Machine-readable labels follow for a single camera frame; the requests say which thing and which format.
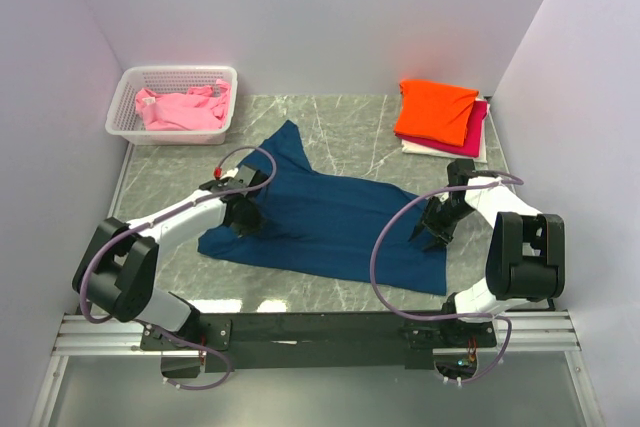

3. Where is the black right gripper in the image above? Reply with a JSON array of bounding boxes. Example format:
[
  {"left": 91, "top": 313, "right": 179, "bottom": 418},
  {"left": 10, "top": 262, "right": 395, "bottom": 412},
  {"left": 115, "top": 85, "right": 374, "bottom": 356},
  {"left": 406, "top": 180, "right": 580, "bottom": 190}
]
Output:
[{"left": 409, "top": 196, "right": 475, "bottom": 252}]

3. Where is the navy blue t shirt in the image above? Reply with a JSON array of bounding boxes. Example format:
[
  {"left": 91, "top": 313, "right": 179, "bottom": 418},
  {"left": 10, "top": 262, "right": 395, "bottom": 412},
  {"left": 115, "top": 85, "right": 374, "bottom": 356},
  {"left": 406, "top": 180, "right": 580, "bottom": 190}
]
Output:
[{"left": 198, "top": 121, "right": 447, "bottom": 296}]

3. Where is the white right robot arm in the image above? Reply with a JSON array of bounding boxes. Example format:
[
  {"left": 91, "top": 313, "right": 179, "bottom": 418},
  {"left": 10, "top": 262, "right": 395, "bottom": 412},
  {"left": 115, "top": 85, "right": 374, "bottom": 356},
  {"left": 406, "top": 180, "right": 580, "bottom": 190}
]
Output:
[{"left": 410, "top": 159, "right": 566, "bottom": 346}]

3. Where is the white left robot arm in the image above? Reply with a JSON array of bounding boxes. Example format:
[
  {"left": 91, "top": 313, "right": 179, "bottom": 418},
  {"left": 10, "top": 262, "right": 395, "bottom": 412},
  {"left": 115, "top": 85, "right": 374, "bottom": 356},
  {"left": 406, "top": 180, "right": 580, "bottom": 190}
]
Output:
[{"left": 72, "top": 166, "right": 269, "bottom": 349}]

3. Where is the folded white t shirt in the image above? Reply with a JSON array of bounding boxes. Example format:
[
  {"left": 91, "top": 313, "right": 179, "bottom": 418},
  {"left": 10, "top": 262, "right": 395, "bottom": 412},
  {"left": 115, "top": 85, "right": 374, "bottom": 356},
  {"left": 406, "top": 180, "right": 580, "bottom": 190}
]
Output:
[{"left": 399, "top": 96, "right": 494, "bottom": 165}]

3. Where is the folded magenta t shirt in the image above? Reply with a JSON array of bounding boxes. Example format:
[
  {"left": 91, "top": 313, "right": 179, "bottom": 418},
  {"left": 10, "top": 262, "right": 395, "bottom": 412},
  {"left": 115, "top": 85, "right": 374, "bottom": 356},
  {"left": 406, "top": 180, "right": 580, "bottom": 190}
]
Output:
[{"left": 402, "top": 99, "right": 490, "bottom": 159}]

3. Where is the pink t shirt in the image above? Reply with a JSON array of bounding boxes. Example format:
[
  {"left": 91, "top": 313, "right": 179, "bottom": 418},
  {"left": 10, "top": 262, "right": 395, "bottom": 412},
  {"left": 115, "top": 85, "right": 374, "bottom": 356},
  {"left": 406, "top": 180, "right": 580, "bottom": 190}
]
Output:
[{"left": 135, "top": 79, "right": 232, "bottom": 131}]

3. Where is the folded orange t shirt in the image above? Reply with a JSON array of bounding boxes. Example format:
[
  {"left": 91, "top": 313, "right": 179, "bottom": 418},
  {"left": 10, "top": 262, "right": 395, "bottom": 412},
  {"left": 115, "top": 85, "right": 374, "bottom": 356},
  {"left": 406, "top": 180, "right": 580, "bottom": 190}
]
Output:
[{"left": 394, "top": 79, "right": 479, "bottom": 147}]

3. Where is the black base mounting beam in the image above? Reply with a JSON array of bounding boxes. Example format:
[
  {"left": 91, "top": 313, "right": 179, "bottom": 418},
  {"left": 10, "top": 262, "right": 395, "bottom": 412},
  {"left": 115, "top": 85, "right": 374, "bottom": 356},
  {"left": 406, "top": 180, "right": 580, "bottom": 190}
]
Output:
[{"left": 138, "top": 310, "right": 499, "bottom": 378}]

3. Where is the white perforated plastic basket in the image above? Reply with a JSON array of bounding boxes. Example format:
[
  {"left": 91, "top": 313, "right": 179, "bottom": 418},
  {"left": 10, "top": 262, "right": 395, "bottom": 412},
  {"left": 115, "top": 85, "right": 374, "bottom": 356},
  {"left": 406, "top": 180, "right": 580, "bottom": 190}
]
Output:
[{"left": 105, "top": 65, "right": 238, "bottom": 145}]

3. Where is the aluminium extrusion rail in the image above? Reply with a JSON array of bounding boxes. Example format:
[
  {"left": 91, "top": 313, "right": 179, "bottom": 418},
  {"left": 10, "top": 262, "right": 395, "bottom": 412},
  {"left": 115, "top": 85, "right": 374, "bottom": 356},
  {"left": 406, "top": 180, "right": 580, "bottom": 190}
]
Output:
[{"left": 52, "top": 311, "right": 581, "bottom": 357}]

